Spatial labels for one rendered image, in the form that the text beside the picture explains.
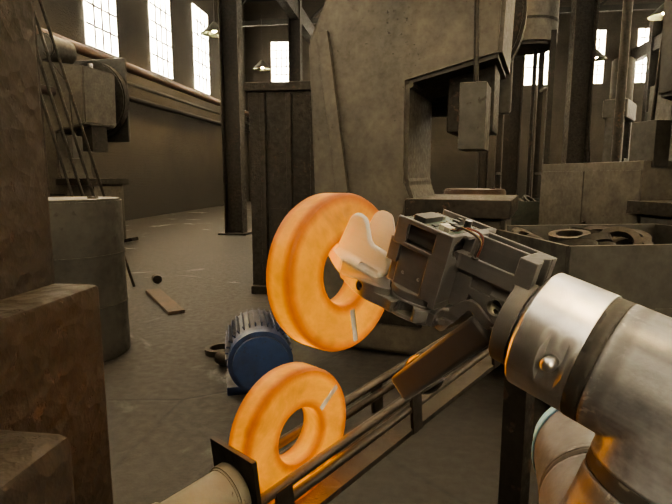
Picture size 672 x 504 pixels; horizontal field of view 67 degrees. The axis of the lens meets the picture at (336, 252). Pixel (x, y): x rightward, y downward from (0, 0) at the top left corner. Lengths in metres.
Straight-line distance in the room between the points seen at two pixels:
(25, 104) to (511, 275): 0.54
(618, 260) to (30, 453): 2.05
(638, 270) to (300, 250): 1.93
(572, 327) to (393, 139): 2.44
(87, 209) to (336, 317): 2.49
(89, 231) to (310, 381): 2.41
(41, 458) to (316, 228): 0.28
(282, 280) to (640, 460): 0.29
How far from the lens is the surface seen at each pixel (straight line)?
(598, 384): 0.36
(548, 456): 0.50
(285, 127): 4.33
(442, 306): 0.42
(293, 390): 0.59
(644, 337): 0.36
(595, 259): 2.17
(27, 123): 0.67
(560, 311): 0.37
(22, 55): 0.69
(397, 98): 2.77
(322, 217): 0.47
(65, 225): 2.90
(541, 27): 8.94
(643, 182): 3.89
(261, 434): 0.57
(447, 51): 2.76
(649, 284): 2.32
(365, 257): 0.46
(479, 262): 0.40
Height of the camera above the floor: 1.00
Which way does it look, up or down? 8 degrees down
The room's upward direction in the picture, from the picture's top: straight up
